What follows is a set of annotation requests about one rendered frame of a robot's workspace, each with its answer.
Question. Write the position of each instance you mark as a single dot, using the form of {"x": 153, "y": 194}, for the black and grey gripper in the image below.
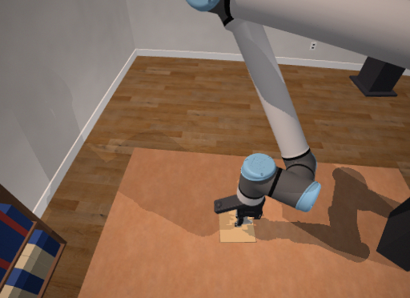
{"x": 257, "y": 210}

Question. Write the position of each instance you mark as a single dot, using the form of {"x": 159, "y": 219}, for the light orange mat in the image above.
{"x": 231, "y": 234}

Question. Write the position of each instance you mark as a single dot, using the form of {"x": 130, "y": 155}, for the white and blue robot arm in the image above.
{"x": 379, "y": 29}

